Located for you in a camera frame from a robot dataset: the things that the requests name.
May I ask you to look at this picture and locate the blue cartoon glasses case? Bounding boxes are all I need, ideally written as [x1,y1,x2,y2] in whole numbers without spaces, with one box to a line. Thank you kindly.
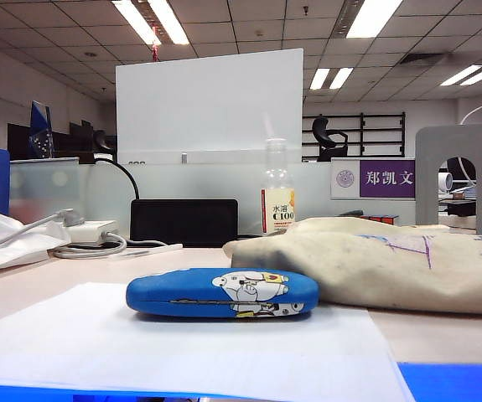
[126,267,320,318]

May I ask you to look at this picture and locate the white cloth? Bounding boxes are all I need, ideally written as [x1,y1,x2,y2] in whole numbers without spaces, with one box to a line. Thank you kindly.
[223,216,482,316]

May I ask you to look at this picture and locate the white printed plastic bag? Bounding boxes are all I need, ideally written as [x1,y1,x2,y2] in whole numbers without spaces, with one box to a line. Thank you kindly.
[0,204,72,276]

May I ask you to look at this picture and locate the clear C100 drink bottle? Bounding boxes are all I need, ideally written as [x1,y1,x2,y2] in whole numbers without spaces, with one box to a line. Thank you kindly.
[260,138,296,235]

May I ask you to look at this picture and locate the white monitor riser stand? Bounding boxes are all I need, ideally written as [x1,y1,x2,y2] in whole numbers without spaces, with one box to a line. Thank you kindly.
[8,157,417,236]

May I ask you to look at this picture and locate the white AOC computer monitor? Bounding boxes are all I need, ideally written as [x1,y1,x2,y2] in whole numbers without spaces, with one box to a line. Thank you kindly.
[115,48,304,165]

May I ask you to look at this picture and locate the black office chair with armrests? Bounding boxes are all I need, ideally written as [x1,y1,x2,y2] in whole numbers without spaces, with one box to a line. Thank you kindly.
[311,116,350,162]

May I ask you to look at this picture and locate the Rubik's cube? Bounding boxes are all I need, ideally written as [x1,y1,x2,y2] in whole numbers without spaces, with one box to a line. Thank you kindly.
[355,214,400,227]

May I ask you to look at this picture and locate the fluorescent ceiling light panel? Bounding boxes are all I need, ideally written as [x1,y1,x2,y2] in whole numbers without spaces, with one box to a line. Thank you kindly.
[148,0,190,46]
[459,65,482,87]
[329,67,354,90]
[439,64,482,87]
[345,0,404,39]
[309,68,331,90]
[112,0,163,46]

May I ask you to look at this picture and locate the purple white name plate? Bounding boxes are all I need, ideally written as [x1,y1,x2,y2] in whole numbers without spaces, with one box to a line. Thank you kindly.
[330,157,417,200]

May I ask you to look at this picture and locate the white power adapter brick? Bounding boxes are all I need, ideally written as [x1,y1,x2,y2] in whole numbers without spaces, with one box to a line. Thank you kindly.
[68,220,120,243]

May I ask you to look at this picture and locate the black chair headrest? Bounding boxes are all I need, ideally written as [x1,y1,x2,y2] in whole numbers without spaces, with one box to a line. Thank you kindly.
[93,128,117,155]

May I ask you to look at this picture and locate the white paper sheet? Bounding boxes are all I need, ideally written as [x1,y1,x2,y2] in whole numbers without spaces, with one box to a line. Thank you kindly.
[0,282,416,402]

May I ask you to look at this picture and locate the row of dark monitors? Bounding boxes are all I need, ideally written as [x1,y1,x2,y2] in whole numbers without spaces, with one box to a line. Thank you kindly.
[7,119,118,164]

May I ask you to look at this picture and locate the grey metal bookend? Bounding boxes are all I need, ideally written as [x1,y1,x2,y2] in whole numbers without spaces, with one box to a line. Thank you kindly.
[415,123,482,235]

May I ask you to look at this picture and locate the blue crystal trophy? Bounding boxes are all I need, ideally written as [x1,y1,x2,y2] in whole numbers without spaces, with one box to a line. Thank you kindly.
[29,100,55,159]

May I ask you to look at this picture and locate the blue plastic sheet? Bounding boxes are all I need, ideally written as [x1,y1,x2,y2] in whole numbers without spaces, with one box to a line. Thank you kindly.
[397,362,482,402]

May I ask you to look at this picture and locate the black desk cable box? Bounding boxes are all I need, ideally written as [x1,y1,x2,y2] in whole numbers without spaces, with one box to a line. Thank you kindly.
[130,198,240,248]

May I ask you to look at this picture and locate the black curved cable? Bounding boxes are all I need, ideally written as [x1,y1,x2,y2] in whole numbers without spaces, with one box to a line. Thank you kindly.
[93,157,141,201]

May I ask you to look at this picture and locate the coiled white cable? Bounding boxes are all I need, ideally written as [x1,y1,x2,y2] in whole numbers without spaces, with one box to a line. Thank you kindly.
[49,232,129,260]

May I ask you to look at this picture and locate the white plug with cable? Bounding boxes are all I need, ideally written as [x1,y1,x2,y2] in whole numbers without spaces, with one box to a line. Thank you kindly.
[0,208,86,252]

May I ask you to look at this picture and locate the black wall shelf rack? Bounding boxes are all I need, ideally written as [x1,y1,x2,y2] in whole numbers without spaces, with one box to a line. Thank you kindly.
[302,111,407,159]

